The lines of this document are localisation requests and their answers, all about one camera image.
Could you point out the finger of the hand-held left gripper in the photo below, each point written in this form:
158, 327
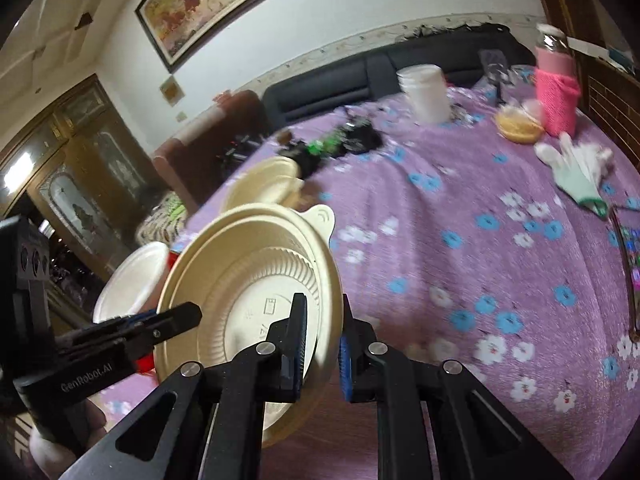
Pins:
172, 322
100, 329

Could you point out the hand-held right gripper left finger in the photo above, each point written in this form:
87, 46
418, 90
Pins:
300, 345

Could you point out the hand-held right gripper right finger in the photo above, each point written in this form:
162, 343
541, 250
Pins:
344, 362

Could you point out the red plate with gold print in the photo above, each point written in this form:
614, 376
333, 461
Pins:
145, 364

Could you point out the white foam bowl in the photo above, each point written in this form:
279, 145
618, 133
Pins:
130, 280

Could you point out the beige plastic bowl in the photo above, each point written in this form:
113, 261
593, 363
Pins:
260, 180
240, 280

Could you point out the person's left hand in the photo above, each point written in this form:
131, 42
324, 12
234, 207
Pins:
97, 422

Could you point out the patterned cushion stool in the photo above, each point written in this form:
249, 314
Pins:
160, 220

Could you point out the wooden glass-door cabinet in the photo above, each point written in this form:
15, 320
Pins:
90, 170

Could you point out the brown armchair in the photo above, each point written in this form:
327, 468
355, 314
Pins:
200, 160

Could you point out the dark round disc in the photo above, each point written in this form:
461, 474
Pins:
300, 160

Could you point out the black gadget pile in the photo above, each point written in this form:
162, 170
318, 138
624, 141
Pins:
240, 150

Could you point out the purple floral tablecloth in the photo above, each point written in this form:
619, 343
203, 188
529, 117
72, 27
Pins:
450, 200

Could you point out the green plastic parts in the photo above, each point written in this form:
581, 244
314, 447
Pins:
322, 147

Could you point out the wooden spool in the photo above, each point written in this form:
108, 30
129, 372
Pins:
286, 136

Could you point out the black motor device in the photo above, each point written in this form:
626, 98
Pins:
362, 140

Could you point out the black sofa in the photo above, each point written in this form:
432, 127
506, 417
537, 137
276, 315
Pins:
325, 85

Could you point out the white plastic jar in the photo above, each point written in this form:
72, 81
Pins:
425, 95

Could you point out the yellow snack bag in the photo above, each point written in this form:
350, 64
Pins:
517, 127

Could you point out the white and green glove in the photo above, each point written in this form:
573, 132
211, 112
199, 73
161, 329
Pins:
575, 170

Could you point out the dark phone with colourful screen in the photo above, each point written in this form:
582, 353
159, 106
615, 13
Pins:
631, 260

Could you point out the bottle with pink knit sleeve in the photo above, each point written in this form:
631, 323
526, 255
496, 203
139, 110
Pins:
557, 95

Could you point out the dark clothes pile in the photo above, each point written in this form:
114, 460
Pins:
450, 30

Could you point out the brown wooden partition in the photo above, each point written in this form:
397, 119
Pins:
610, 95

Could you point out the wall switch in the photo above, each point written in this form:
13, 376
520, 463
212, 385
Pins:
181, 115

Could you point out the small yellow wall picture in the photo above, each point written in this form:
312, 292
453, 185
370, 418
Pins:
172, 90

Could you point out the framed wall painting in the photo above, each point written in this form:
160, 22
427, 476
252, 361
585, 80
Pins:
210, 0

